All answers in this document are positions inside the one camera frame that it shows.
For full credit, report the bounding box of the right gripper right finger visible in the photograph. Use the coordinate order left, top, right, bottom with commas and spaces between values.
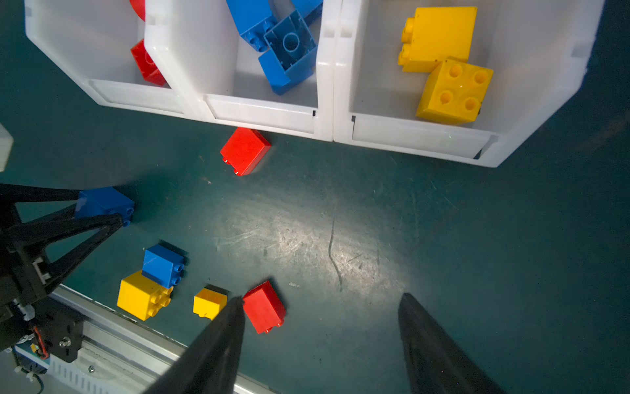
398, 293, 504, 393

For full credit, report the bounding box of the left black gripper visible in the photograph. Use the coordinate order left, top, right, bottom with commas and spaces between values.
1, 184, 123, 345

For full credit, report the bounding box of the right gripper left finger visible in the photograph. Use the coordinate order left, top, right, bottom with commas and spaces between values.
145, 296, 245, 393

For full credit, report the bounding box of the blue lego brick large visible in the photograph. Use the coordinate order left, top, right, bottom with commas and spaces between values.
74, 187, 135, 227

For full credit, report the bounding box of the large yellow lego brick bottom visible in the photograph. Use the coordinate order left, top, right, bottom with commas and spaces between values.
116, 271, 173, 321

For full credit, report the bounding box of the long red lego brick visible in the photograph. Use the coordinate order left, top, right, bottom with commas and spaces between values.
131, 39, 167, 86

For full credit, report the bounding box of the red lego brick top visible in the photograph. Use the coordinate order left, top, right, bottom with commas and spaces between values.
220, 127, 272, 177

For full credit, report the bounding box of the blue lego brick top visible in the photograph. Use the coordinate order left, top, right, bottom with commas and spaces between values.
226, 0, 277, 54

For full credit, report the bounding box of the small yellow lego brick bottom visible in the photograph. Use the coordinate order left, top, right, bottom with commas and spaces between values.
193, 288, 228, 320

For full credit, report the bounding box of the small blue lego brick lower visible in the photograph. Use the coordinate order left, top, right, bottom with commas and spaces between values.
142, 245, 185, 288

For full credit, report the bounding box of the left white bin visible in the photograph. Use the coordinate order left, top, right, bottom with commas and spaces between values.
24, 1, 190, 119

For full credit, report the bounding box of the white bin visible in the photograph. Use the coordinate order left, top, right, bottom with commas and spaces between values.
333, 1, 604, 167
144, 1, 342, 141
24, 1, 190, 119

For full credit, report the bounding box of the middle white bin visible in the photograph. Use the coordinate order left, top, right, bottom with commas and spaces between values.
144, 1, 342, 141

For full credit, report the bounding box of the right white bin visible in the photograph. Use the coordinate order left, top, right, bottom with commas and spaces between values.
333, 1, 604, 167

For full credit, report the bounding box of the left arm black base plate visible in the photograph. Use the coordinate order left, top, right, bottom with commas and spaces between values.
31, 297, 85, 363

